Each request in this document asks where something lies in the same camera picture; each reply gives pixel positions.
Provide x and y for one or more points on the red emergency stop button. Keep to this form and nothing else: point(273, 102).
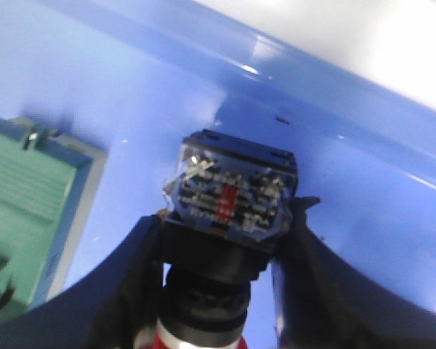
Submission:
point(227, 210)

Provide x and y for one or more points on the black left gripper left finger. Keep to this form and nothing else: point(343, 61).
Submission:
point(114, 306)

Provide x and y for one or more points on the green terminal block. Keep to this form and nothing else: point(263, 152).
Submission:
point(48, 182)

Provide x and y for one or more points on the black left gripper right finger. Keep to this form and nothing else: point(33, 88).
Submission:
point(322, 302)

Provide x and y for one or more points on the blue plastic tray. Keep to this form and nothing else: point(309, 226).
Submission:
point(135, 77)

